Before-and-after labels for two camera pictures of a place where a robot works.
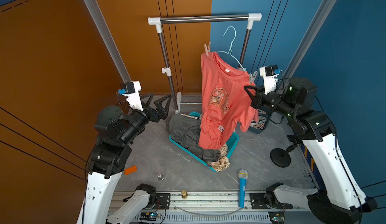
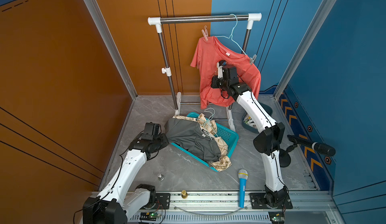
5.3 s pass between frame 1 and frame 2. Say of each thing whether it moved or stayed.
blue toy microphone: stayed
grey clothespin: moved
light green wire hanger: moved
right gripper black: moved
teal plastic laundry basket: stayed
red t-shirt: moved
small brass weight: stayed
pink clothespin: moved
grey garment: stayed
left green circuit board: stayed
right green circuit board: stayed
